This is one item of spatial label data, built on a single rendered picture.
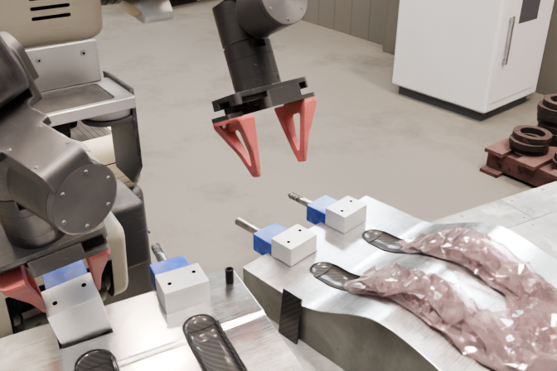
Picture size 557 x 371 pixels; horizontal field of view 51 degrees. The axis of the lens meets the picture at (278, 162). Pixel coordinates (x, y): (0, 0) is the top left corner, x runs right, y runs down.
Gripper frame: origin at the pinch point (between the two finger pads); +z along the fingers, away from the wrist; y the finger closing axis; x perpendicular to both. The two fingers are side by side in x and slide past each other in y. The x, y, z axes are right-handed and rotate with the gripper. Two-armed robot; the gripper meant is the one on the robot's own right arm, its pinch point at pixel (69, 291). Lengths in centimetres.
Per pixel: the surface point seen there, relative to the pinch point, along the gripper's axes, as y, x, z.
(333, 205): 36.0, 7.9, 12.2
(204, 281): 12.9, -2.9, 3.5
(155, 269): 9.1, 3.1, 5.2
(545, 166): 197, 85, 128
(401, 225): 43.7, 2.0, 15.2
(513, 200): 70, 5, 25
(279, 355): 16.1, -13.6, 5.6
